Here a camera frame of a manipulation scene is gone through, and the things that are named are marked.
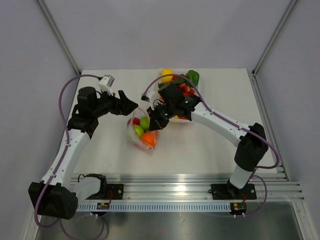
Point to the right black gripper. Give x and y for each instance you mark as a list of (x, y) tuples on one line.
[(156, 123)]

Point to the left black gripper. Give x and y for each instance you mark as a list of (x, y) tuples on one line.
[(121, 106)]

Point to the green lime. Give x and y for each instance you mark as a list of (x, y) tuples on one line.
[(144, 123)]

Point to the orange fruit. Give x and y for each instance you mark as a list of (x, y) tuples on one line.
[(148, 139)]

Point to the green apple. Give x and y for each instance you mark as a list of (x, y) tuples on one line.
[(138, 130)]

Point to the clear zip top bag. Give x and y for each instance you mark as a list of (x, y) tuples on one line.
[(139, 113)]

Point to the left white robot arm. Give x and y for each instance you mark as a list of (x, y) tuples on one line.
[(52, 196)]

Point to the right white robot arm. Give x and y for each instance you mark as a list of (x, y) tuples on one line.
[(249, 140)]

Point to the red strawberry bunch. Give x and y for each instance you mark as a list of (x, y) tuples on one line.
[(188, 89)]

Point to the green leaf with stem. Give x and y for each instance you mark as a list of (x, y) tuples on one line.
[(176, 80)]

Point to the white plastic basket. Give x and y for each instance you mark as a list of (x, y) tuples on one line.
[(154, 87)]

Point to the yellow lemon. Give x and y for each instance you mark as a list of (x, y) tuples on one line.
[(166, 74)]

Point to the green bell pepper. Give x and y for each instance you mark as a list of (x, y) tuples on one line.
[(193, 76)]

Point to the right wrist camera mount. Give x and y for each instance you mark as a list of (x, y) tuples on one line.
[(149, 96)]

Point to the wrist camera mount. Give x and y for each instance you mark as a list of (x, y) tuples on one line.
[(105, 84), (149, 96)]

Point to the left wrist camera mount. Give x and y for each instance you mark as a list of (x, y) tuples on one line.
[(105, 84)]

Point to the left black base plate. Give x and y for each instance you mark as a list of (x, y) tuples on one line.
[(113, 191)]

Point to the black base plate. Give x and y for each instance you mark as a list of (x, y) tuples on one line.
[(224, 191), (113, 191)]

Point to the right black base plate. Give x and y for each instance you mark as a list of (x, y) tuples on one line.
[(224, 191)]

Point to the white slotted cable duct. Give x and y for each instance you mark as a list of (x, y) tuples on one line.
[(194, 207)]

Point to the aluminium mounting rail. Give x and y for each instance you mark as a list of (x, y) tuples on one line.
[(195, 187)]

